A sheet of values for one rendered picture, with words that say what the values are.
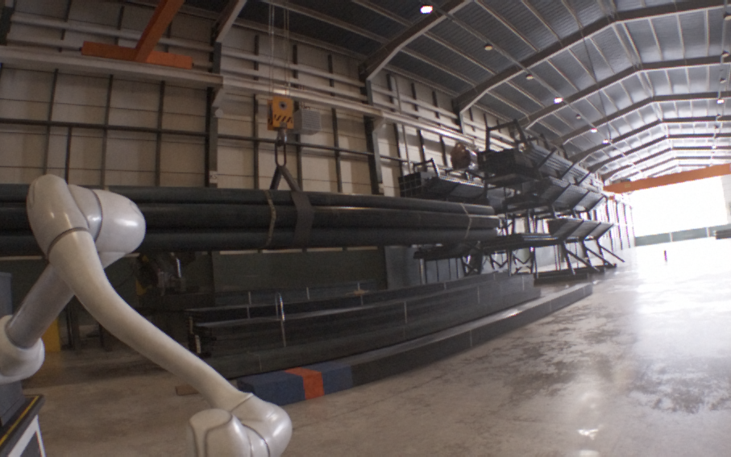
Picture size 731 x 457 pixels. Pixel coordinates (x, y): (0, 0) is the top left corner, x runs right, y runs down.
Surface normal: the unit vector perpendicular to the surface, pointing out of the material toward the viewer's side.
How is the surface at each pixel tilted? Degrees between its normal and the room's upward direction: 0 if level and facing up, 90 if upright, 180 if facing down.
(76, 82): 90
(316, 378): 90
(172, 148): 90
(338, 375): 90
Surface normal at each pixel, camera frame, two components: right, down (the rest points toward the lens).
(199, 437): -0.25, -0.35
